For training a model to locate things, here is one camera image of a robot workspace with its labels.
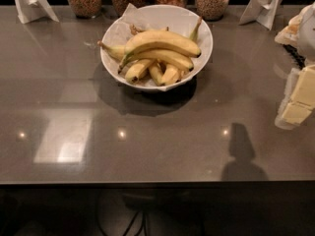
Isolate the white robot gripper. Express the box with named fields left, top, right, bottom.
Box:
left=275, top=3, right=315, bottom=108

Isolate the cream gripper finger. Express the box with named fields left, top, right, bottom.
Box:
left=274, top=67, right=313, bottom=131

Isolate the yellow banana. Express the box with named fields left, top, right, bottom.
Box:
left=119, top=29, right=202, bottom=68
left=125, top=59, right=155, bottom=84
left=118, top=49, right=194, bottom=72
left=161, top=64, right=181, bottom=86
left=149, top=62, right=163, bottom=86

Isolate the white paper bowl liner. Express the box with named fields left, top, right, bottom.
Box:
left=102, top=4, right=170, bottom=45

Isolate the left greenish banana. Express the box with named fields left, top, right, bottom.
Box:
left=97, top=40, right=124, bottom=61

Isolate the black mesh mat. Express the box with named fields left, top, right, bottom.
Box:
left=283, top=44, right=305, bottom=70

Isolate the white napkin holder right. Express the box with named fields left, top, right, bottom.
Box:
left=239, top=0, right=283, bottom=30

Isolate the white napkin holder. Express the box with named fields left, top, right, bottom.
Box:
left=239, top=0, right=283, bottom=30
left=15, top=0, right=59, bottom=24

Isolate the glass jar of grains right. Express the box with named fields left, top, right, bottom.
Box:
left=195, top=0, right=229, bottom=21

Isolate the white napkin holder left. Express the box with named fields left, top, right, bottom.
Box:
left=15, top=0, right=59, bottom=24

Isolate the black cable under table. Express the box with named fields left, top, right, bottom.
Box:
left=94, top=189, right=149, bottom=236

